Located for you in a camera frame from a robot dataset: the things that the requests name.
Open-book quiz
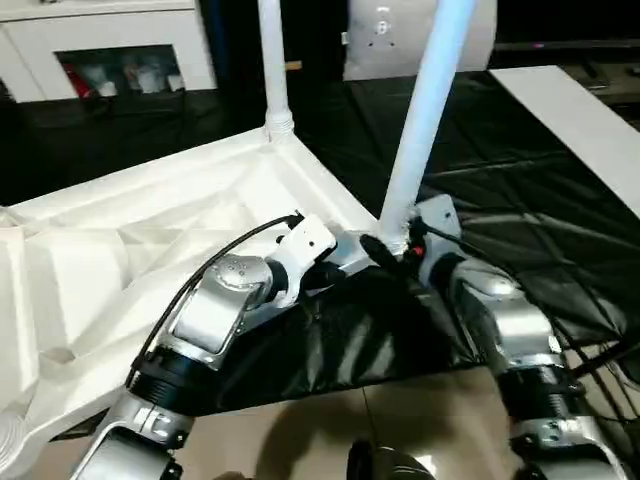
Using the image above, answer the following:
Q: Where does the white plastic table leg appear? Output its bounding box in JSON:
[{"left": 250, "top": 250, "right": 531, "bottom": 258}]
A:
[
  {"left": 0, "top": 409, "right": 32, "bottom": 480},
  {"left": 377, "top": 0, "right": 474, "bottom": 256},
  {"left": 257, "top": 0, "right": 296, "bottom": 144}
]

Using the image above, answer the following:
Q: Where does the black work mat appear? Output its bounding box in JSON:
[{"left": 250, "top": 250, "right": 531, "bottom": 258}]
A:
[{"left": 0, "top": 69, "right": 640, "bottom": 416}]

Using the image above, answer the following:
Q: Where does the grey cushion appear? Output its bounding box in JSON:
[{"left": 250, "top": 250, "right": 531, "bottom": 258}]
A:
[{"left": 342, "top": 0, "right": 499, "bottom": 81}]

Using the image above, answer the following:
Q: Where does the black stand leg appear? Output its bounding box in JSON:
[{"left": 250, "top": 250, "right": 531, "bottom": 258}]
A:
[{"left": 569, "top": 339, "right": 640, "bottom": 381}]

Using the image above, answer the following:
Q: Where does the black cabinet with gold label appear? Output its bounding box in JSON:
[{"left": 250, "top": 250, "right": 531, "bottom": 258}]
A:
[{"left": 197, "top": 0, "right": 351, "bottom": 136}]

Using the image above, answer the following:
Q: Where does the black bar with red light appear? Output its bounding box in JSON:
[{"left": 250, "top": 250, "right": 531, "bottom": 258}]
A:
[{"left": 494, "top": 39, "right": 640, "bottom": 54}]

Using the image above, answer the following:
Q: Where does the red bottle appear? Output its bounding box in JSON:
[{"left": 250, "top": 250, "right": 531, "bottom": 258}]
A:
[{"left": 64, "top": 64, "right": 94, "bottom": 101}]

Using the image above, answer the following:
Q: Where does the white sideboard with glass doors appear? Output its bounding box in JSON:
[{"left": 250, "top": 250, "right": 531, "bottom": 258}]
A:
[{"left": 0, "top": 0, "right": 219, "bottom": 104}]

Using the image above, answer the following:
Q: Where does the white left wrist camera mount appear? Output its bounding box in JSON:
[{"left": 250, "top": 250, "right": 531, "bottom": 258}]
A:
[{"left": 272, "top": 213, "right": 337, "bottom": 309}]

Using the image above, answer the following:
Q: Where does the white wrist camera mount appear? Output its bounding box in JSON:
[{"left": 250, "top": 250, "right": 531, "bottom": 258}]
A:
[
  {"left": 272, "top": 213, "right": 337, "bottom": 309},
  {"left": 409, "top": 194, "right": 464, "bottom": 289}
]

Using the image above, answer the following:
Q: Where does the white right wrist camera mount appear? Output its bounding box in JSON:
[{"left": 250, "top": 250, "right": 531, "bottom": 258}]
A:
[{"left": 409, "top": 194, "right": 464, "bottom": 289}]

